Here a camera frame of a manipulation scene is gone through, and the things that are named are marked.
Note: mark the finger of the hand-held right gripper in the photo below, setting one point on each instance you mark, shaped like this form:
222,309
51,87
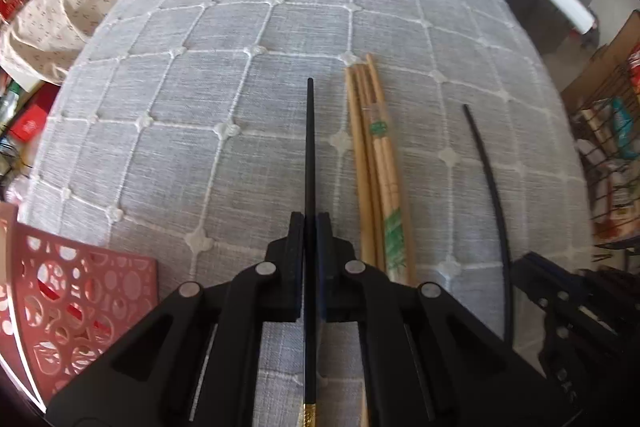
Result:
545,277

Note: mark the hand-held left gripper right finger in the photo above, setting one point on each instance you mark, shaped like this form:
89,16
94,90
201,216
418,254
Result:
324,257

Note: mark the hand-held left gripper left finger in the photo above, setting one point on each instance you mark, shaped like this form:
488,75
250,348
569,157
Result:
300,257

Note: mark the black chopstick gold tip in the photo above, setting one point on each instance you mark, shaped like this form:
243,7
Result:
310,147
492,187

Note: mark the pink perforated plastic basket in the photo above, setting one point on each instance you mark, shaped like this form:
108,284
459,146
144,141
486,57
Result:
75,267

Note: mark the plain bamboo chopstick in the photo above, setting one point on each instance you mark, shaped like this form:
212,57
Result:
369,167
357,157

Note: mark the red cardboard box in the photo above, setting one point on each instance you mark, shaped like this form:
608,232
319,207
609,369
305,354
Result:
29,124

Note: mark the floral cover cloth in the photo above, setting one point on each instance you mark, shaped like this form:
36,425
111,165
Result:
55,17

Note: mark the red labelled clear canister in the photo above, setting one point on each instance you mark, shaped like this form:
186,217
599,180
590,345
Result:
10,2

